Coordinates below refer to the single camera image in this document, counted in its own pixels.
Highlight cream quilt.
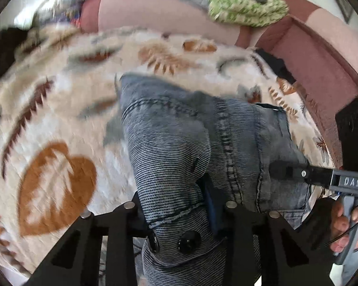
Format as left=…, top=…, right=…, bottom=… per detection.
left=13, top=0, right=72, bottom=30

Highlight grey-blue denim pants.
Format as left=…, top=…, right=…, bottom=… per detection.
left=115, top=73, right=317, bottom=286

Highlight green patterned cloth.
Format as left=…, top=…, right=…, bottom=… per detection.
left=203, top=0, right=289, bottom=27

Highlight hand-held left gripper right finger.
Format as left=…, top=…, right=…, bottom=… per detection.
left=197, top=179, right=335, bottom=286

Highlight person's right hand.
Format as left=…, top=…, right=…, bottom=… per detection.
left=331, top=201, right=358, bottom=252

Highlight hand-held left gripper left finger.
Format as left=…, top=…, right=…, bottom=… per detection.
left=24, top=192, right=151, bottom=286

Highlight leaf-print fleece blanket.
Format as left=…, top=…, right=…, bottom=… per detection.
left=0, top=25, right=336, bottom=277

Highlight black cable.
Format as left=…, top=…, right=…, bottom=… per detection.
left=324, top=204, right=358, bottom=246

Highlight colourful printed packet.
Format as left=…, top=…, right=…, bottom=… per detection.
left=68, top=15, right=84, bottom=30

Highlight black jacket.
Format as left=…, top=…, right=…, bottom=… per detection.
left=0, top=28, right=29, bottom=87

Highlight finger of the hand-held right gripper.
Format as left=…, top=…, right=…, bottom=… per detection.
left=270, top=159, right=335, bottom=187

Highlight black cloth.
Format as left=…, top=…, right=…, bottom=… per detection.
left=257, top=49, right=297, bottom=85

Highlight pink sofa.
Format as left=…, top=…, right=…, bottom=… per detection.
left=79, top=0, right=358, bottom=170

